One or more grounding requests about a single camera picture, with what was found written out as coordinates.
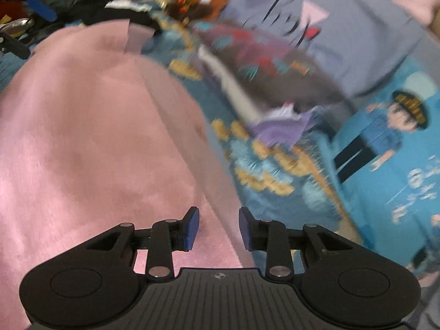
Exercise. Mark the grey printed folded shirt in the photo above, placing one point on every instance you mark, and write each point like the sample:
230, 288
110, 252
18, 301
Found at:
275, 65

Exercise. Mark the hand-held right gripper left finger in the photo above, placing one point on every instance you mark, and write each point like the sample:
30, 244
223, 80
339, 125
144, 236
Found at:
191, 228

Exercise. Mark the blue deer print quilt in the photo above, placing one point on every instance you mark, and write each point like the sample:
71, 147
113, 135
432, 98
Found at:
275, 178

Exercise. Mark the white ruffled garment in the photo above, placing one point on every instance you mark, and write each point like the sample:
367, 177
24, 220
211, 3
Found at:
127, 4

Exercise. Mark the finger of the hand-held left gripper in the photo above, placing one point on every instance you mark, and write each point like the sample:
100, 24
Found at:
15, 46
41, 8

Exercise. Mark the grey pillow with script print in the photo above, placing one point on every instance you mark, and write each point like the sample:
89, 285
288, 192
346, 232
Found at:
361, 41

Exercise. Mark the pink and blue tasselled scarf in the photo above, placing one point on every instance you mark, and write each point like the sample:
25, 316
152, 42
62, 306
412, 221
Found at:
86, 144

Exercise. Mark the purple folded garment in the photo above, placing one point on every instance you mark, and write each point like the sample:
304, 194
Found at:
278, 134

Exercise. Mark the blue cartoon police cushion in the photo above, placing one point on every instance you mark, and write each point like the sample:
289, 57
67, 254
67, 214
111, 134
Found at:
395, 178

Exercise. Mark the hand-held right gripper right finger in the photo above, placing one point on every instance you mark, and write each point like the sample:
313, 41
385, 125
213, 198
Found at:
244, 228

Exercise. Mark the black folded garment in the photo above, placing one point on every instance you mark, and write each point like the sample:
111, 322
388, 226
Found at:
113, 17

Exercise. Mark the white folded garment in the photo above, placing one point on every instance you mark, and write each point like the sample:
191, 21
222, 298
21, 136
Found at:
233, 89

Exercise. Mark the round metal plate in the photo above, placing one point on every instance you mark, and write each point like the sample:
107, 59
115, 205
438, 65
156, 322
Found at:
19, 25

